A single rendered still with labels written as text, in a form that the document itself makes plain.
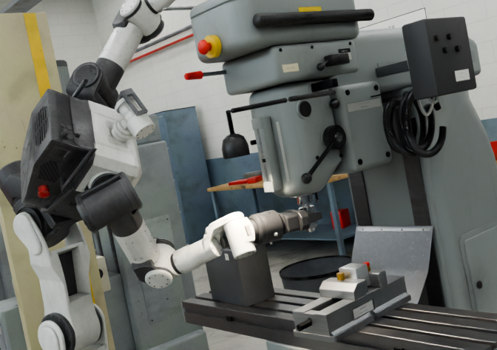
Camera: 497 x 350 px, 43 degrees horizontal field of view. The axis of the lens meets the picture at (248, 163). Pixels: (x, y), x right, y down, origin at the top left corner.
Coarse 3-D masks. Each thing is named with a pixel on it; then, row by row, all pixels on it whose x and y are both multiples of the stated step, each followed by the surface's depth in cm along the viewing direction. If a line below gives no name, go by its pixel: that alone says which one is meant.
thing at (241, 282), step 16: (224, 256) 211; (256, 256) 209; (208, 272) 223; (224, 272) 213; (240, 272) 205; (256, 272) 209; (224, 288) 215; (240, 288) 206; (256, 288) 208; (272, 288) 212; (240, 304) 208
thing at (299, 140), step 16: (320, 80) 183; (256, 96) 182; (272, 96) 177; (288, 96) 175; (256, 112) 183; (272, 112) 178; (288, 112) 175; (304, 112) 175; (320, 112) 180; (272, 128) 179; (288, 128) 175; (304, 128) 176; (320, 128) 180; (288, 144) 176; (304, 144) 176; (320, 144) 179; (288, 160) 177; (304, 160) 176; (336, 160) 183; (288, 176) 177; (320, 176) 180; (288, 192) 180; (304, 192) 180
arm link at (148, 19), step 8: (144, 0) 200; (152, 0) 198; (160, 0) 198; (168, 0) 198; (144, 8) 198; (152, 8) 200; (160, 8) 200; (136, 16) 197; (144, 16) 198; (152, 16) 200; (160, 16) 206; (136, 24) 199; (144, 24) 199; (152, 24) 200; (160, 24) 203; (144, 32) 202; (152, 32) 202
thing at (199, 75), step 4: (192, 72) 178; (196, 72) 178; (200, 72) 179; (208, 72) 181; (212, 72) 182; (216, 72) 182; (220, 72) 183; (224, 72) 184; (184, 76) 177; (188, 76) 176; (192, 76) 177; (196, 76) 177; (200, 76) 178; (204, 76) 180
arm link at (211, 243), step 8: (224, 216) 177; (232, 216) 176; (240, 216) 177; (216, 224) 178; (224, 224) 177; (208, 232) 178; (216, 232) 180; (208, 240) 178; (216, 240) 182; (208, 248) 178; (216, 248) 180; (208, 256) 179; (216, 256) 179
